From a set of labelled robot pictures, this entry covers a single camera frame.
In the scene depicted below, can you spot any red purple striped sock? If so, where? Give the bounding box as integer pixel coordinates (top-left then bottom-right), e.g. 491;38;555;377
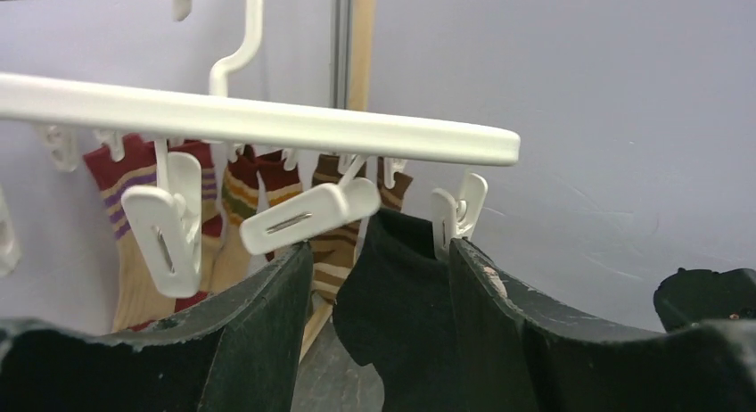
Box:
82;134;178;334

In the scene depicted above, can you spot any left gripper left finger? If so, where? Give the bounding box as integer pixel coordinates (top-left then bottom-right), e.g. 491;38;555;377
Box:
1;243;313;411

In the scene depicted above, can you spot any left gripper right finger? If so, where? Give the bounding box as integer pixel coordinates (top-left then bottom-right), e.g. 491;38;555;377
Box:
449;239;755;411

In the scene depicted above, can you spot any black sock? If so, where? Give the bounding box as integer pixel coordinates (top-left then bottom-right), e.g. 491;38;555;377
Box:
333;209;467;411

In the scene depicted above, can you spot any wooden hanger stand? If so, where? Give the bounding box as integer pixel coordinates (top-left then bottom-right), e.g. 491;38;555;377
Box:
300;0;375;358

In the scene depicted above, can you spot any brown striped sock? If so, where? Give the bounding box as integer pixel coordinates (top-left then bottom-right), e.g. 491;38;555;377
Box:
310;157;414;304

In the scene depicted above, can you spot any green striped tan sock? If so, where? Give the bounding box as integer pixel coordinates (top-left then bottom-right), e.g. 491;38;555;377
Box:
210;144;259;293

